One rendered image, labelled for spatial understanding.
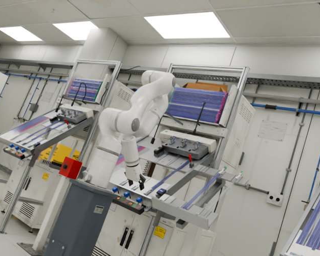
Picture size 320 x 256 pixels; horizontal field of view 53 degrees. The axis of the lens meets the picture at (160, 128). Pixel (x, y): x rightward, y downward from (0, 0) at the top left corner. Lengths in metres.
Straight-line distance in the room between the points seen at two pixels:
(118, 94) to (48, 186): 1.21
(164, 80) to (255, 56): 2.74
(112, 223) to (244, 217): 1.73
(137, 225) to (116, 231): 0.20
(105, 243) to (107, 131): 1.12
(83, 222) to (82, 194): 0.13
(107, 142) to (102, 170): 0.14
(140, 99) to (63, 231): 0.77
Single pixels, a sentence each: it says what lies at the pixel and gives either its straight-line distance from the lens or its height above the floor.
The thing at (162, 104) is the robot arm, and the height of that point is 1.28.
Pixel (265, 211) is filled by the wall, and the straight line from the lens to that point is 3.72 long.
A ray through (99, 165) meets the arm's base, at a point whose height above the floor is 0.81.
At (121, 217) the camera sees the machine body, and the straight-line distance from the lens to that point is 2.50.
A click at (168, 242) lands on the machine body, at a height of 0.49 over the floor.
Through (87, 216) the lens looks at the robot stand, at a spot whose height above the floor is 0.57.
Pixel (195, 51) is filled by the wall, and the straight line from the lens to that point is 4.96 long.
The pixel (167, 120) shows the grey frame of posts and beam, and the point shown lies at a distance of 2.69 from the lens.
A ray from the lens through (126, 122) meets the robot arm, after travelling 1.61.
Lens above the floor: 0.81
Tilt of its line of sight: 10 degrees up
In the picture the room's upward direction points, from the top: 20 degrees clockwise
